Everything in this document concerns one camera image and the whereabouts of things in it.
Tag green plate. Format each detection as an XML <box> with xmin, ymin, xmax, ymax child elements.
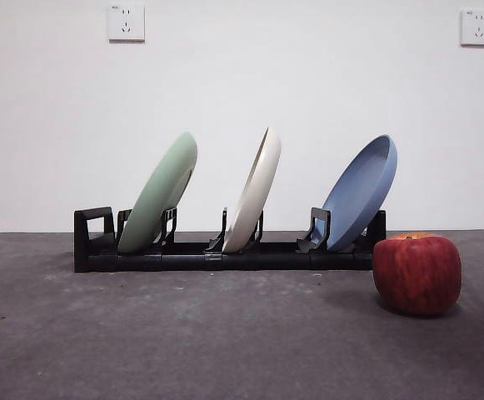
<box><xmin>117</xmin><ymin>131</ymin><xmax>198</xmax><ymax>254</ymax></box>

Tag red apple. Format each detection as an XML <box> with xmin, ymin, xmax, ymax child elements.
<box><xmin>372</xmin><ymin>232</ymin><xmax>462</xmax><ymax>316</ymax></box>

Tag cream plate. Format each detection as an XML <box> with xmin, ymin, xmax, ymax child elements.
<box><xmin>221</xmin><ymin>126</ymin><xmax>282</xmax><ymax>254</ymax></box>

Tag black plate rack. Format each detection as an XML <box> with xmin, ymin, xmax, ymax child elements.
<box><xmin>73</xmin><ymin>207</ymin><xmax>387</xmax><ymax>274</ymax></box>

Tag blue plate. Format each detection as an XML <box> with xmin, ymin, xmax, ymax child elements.
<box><xmin>312</xmin><ymin>133</ymin><xmax>398</xmax><ymax>253</ymax></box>

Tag white wall socket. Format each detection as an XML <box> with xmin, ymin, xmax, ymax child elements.
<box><xmin>107</xmin><ymin>3</ymin><xmax>146</xmax><ymax>43</ymax></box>
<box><xmin>460</xmin><ymin>8</ymin><xmax>484</xmax><ymax>48</ymax></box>

